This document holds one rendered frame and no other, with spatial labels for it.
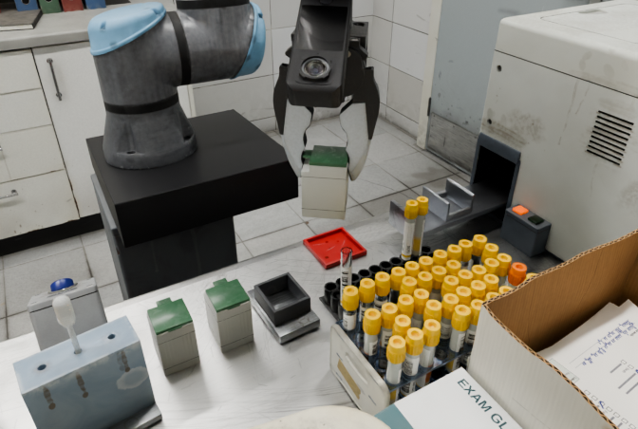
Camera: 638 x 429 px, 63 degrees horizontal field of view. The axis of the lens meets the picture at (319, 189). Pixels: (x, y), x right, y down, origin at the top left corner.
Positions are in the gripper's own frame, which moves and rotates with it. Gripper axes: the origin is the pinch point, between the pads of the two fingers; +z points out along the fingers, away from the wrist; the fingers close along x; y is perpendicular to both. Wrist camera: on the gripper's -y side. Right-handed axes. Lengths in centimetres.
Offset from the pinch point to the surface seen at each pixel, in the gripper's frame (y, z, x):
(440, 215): 17.0, 15.8, -14.9
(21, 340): -9.2, 20.1, 34.7
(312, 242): 13.7, 19.9, 3.4
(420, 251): 9.6, 16.8, -11.8
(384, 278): -6.0, 8.8, -6.9
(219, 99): 219, 81, 85
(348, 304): -9.5, 9.4, -3.5
